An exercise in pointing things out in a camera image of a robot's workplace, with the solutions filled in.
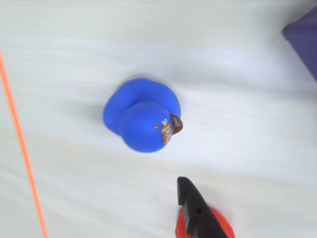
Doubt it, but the red rubber duck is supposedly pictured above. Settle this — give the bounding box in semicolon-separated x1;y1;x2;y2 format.
174;204;236;238

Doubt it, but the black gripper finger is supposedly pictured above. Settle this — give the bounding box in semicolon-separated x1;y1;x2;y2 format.
176;176;230;238

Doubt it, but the blue plastic box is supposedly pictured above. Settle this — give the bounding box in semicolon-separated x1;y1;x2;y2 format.
282;6;317;84

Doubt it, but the blue rubber duck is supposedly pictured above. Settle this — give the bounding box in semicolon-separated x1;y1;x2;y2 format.
103;77;184;154

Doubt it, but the orange tape strip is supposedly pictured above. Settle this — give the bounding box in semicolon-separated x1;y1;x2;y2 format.
0;49;49;238

